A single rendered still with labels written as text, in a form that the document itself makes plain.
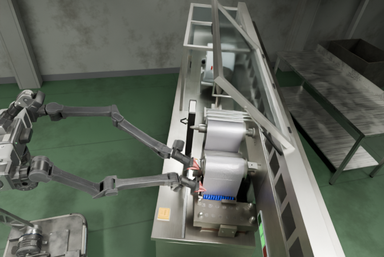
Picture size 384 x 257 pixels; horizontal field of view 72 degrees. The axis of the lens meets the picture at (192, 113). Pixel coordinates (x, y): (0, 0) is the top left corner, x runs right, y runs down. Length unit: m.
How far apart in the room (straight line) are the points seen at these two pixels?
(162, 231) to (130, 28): 3.40
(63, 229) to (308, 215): 2.09
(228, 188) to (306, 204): 0.71
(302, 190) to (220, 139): 0.74
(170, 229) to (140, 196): 1.26
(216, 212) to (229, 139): 0.47
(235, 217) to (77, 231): 1.46
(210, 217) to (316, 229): 0.79
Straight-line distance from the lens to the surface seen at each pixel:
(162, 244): 1.88
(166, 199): 1.95
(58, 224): 2.77
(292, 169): 1.27
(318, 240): 1.11
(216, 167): 1.64
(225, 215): 1.78
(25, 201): 3.34
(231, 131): 1.75
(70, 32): 4.60
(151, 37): 4.63
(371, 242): 3.48
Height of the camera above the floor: 2.54
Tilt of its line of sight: 39 degrees down
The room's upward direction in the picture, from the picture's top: 6 degrees clockwise
